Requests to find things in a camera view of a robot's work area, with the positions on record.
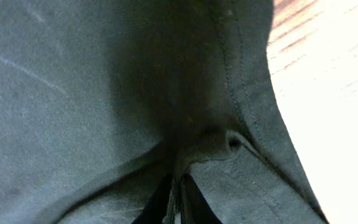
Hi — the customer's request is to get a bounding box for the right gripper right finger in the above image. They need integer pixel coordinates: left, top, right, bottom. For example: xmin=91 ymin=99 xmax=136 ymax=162
xmin=180 ymin=174 xmax=222 ymax=224

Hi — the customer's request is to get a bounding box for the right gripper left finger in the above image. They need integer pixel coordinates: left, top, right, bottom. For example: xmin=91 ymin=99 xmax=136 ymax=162
xmin=132 ymin=174 xmax=173 ymax=224

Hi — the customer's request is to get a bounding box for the black t-shirt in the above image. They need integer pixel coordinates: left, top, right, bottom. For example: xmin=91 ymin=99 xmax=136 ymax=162
xmin=0 ymin=0 xmax=327 ymax=223

